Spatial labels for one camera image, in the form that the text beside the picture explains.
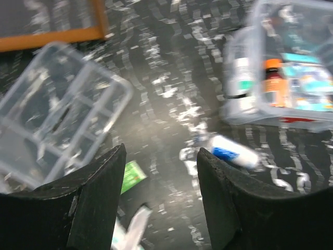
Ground white bottle teal cap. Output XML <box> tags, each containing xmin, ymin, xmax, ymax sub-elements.
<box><xmin>230</xmin><ymin>57</ymin><xmax>255</xmax><ymax>113</ymax></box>

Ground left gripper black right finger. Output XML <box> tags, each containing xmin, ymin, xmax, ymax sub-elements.
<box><xmin>197</xmin><ymin>148</ymin><xmax>332</xmax><ymax>249</ymax></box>

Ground orange wooden shelf rack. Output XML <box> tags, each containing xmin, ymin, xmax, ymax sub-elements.
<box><xmin>1</xmin><ymin>0</ymin><xmax>109</xmax><ymax>52</ymax></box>

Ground small green box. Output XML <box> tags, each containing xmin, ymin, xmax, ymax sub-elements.
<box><xmin>121</xmin><ymin>161</ymin><xmax>147</xmax><ymax>194</ymax></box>

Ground teal bandage packet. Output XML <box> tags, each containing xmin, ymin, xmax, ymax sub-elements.
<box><xmin>282</xmin><ymin>53</ymin><xmax>332</xmax><ymax>112</ymax></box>

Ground teal white sachet strips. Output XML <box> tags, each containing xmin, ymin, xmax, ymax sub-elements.
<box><xmin>111</xmin><ymin>205</ymin><xmax>152</xmax><ymax>250</ymax></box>

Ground clear first aid box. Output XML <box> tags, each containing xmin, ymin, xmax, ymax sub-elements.
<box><xmin>221</xmin><ymin>1</ymin><xmax>332</xmax><ymax>132</ymax></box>

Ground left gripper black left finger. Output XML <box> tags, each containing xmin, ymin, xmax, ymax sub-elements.
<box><xmin>1</xmin><ymin>144</ymin><xmax>126</xmax><ymax>249</ymax></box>

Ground clear divider tray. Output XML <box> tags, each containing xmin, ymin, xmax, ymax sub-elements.
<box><xmin>1</xmin><ymin>42</ymin><xmax>133</xmax><ymax>194</ymax></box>

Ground white blue tube bottle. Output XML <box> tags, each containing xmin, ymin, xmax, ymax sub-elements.
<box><xmin>208</xmin><ymin>135</ymin><xmax>260</xmax><ymax>169</ymax></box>

